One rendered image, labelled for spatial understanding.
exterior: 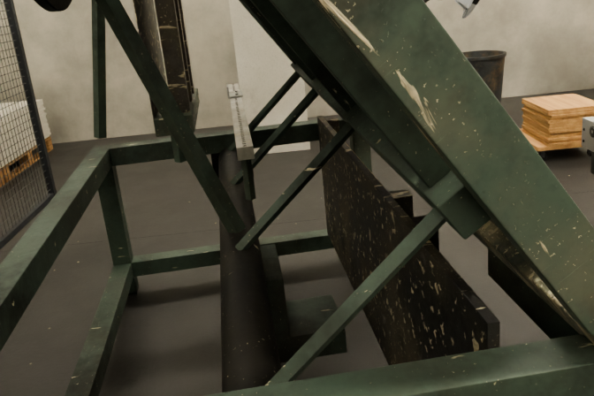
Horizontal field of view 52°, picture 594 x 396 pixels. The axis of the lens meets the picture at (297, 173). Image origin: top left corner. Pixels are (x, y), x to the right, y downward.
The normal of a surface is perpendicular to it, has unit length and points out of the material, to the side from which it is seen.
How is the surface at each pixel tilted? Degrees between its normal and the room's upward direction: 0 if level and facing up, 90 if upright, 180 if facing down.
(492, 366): 0
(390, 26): 90
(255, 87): 90
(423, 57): 90
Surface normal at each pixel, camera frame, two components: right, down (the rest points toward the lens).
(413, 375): -0.10, -0.95
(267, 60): 0.04, 0.29
